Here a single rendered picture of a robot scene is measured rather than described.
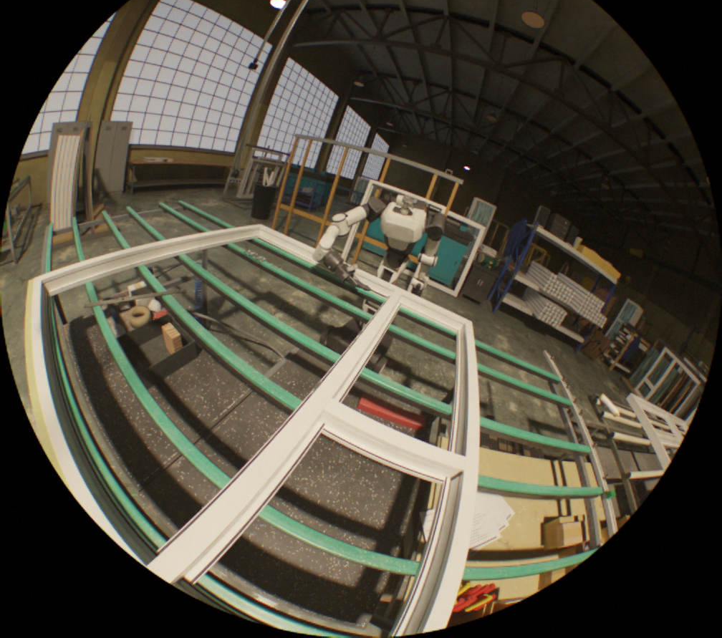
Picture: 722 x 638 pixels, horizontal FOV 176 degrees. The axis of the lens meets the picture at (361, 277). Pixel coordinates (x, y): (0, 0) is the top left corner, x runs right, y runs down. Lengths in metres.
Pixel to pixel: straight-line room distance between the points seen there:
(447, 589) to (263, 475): 0.41
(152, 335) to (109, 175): 6.51
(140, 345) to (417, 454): 1.12
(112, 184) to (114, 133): 1.33
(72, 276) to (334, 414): 1.12
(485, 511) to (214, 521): 0.86
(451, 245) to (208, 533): 4.82
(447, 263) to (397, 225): 3.47
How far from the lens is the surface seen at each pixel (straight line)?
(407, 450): 0.59
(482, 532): 1.02
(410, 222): 1.44
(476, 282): 4.74
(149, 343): 1.21
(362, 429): 0.57
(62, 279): 1.20
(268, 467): 0.49
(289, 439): 0.52
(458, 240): 4.76
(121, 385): 1.10
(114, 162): 7.46
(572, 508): 1.49
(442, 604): 0.57
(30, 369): 0.82
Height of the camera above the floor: 1.40
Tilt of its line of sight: 22 degrees down
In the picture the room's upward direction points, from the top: 19 degrees clockwise
